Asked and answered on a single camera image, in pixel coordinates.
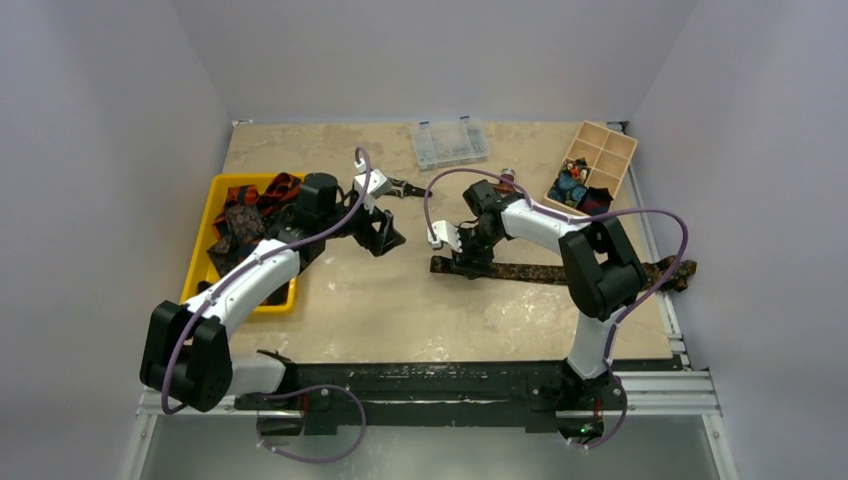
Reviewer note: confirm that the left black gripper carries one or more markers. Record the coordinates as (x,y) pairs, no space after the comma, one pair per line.
(377,242)

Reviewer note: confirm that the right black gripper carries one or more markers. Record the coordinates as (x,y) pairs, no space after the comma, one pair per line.
(473,250)

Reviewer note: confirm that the wooden compartment tray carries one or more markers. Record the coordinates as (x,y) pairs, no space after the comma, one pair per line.
(599,156)

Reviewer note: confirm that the yellow plastic bin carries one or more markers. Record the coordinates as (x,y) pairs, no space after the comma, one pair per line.
(201,274)

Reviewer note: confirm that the dark brown patterned tie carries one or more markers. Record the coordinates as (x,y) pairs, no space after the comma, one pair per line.
(556,275)

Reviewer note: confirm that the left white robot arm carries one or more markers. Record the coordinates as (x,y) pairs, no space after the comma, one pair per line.
(187,355)

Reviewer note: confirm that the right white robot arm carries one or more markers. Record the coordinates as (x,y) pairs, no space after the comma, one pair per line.
(599,267)

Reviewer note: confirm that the clear plastic organizer box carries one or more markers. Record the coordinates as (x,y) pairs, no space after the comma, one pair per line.
(447,144)

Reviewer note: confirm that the orange black striped tie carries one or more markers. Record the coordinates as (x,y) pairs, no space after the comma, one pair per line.
(267,192)

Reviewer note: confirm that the dark red rolled tie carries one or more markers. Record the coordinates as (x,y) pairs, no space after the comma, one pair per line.
(595,201)

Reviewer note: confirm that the brown floral tie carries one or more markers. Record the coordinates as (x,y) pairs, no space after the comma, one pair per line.
(238,230)

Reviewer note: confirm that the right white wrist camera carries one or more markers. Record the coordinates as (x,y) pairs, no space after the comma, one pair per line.
(442,234)

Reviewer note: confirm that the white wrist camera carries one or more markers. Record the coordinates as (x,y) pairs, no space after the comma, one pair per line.
(442,234)
(371,187)

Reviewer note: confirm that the black handled pliers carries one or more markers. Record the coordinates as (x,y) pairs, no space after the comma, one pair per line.
(403,189)

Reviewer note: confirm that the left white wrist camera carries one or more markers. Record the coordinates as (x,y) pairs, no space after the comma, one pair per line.
(371,187)

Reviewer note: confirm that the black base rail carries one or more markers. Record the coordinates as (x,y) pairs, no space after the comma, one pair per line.
(541,396)

